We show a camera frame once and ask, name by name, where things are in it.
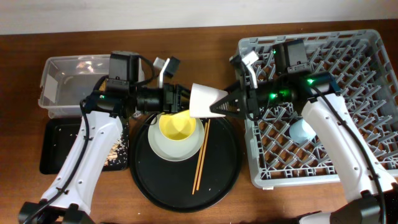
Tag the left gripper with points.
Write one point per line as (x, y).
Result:
(173, 96)

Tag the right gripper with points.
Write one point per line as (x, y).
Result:
(248, 101)

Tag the pink cup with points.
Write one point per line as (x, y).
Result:
(201, 98)

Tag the yellow bowl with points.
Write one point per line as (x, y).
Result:
(177, 127)

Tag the light blue cup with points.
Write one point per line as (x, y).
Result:
(301, 131)

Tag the food scraps with rice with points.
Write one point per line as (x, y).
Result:
(118, 153)

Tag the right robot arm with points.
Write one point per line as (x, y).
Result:
(370, 191)

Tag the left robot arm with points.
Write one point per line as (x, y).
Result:
(133, 83)

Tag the grey dishwasher rack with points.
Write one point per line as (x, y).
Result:
(359, 62)

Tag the wooden chopstick right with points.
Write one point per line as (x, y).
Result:
(203, 153)

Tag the wooden chopstick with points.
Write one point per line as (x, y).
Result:
(203, 153)
(199, 162)

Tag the wooden chopstick left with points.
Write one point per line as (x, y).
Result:
(199, 162)

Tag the grey plate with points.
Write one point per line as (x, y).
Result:
(175, 151)

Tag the round black serving tray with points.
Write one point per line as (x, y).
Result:
(168, 185)

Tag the clear plastic bin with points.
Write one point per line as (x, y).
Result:
(68, 80)

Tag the black rectangular tray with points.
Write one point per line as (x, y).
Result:
(60, 134)

